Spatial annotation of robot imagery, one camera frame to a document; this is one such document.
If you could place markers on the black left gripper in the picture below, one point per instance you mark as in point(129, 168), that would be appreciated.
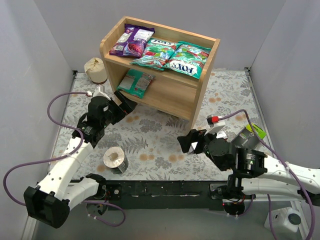
point(117, 110)

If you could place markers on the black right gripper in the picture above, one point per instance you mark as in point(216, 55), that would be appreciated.
point(199, 141)

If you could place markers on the teal candy bag back side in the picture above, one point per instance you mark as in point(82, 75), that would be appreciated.
point(135, 83)

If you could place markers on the green mint candy bag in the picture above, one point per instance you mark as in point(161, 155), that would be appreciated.
point(156, 54)

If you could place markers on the purple berry candy bag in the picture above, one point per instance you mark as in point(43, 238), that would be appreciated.
point(132, 42)

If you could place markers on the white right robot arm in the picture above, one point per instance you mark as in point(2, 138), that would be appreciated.
point(253, 172)

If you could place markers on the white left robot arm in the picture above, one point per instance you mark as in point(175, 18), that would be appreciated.
point(52, 199)

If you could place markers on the wooden two-tier shelf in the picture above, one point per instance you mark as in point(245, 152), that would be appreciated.
point(171, 92)

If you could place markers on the green Fox's candy bag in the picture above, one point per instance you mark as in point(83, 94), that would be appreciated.
point(188, 59)

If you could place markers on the floral table mat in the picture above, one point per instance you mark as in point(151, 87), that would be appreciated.
point(149, 137)

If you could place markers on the beige wrapped tissue roll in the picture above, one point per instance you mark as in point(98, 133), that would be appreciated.
point(95, 70)

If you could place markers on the black green razor box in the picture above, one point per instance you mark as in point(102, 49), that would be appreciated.
point(247, 139)

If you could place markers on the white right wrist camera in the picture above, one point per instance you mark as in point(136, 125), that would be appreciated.
point(215, 124)

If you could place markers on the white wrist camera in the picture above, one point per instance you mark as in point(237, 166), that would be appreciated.
point(98, 92)
point(215, 124)

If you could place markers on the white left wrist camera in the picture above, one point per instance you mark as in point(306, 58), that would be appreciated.
point(98, 92)

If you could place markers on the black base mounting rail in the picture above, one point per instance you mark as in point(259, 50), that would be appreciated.
point(167, 194)

